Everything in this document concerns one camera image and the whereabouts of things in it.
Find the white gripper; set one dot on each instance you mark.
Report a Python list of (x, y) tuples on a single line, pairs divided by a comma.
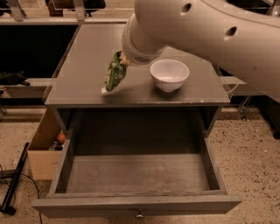
[(132, 52)]

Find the green jalapeno chip bag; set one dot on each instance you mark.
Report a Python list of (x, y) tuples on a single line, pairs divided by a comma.
[(116, 72)]

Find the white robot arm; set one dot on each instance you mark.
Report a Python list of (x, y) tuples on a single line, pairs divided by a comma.
[(241, 42)]

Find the grey open top drawer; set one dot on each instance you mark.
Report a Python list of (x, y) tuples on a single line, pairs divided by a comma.
[(102, 175)]

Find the black bag on ledge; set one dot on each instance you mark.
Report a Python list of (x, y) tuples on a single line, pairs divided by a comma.
[(13, 78)]

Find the white ceramic bowl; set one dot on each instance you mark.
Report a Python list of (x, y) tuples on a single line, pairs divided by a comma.
[(169, 74)]

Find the grey wooden cabinet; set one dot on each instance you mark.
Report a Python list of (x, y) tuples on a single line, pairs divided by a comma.
[(136, 109)]

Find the orange ball in box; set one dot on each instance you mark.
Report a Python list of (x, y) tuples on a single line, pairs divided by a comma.
[(61, 138)]

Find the brown cardboard box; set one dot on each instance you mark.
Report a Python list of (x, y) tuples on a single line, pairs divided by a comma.
[(44, 150)]

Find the black stand bar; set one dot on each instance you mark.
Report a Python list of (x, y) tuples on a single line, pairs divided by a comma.
[(11, 178)]

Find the metal railing frame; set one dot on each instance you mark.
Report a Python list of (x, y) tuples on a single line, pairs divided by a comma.
[(80, 9)]

